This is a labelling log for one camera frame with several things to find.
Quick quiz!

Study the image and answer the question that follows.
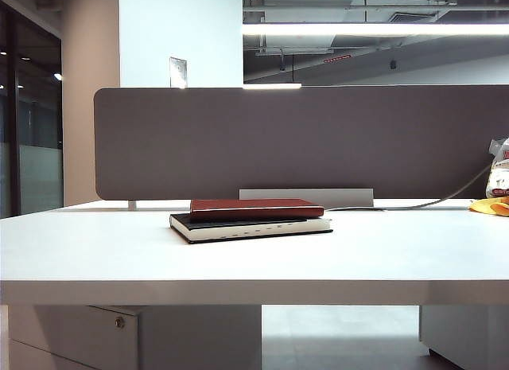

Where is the red leather-bound book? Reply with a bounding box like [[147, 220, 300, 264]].
[[188, 197, 325, 224]]

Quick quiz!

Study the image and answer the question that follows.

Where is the ceiling air vent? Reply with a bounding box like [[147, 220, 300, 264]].
[[388, 10, 441, 24]]

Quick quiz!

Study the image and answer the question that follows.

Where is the plain white cabinet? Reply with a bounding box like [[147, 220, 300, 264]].
[[418, 304, 509, 370]]

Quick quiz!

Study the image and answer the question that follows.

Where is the black hardcover book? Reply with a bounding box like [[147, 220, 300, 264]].
[[169, 212, 334, 245]]

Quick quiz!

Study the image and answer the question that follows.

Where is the silver wall plate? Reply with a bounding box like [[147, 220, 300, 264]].
[[169, 56, 188, 88]]

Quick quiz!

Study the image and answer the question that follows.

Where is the grey power cable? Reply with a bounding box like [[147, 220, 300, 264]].
[[328, 162, 494, 211]]

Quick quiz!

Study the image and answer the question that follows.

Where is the grey metal cable tray flap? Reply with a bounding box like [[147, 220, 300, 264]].
[[238, 188, 375, 208]]

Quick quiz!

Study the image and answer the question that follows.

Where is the dark glass door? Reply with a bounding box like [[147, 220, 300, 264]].
[[0, 0, 64, 219]]

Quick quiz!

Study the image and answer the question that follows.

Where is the clear plastic snack bag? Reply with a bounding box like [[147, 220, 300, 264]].
[[485, 136, 509, 199]]

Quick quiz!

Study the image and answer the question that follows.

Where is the short light strip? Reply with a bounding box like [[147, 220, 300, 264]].
[[242, 81, 302, 89]]

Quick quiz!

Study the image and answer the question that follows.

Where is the grey desk partition panel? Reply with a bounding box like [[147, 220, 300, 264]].
[[93, 84, 509, 201]]

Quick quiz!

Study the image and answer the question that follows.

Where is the yellow cloth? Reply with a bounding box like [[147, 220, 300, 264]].
[[468, 195, 509, 217]]

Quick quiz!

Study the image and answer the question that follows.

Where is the white drawer cabinet with lock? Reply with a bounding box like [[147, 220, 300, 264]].
[[6, 304, 262, 370]]

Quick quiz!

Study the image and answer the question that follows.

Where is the long ceiling light strip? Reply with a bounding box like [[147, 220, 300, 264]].
[[241, 22, 509, 36]]

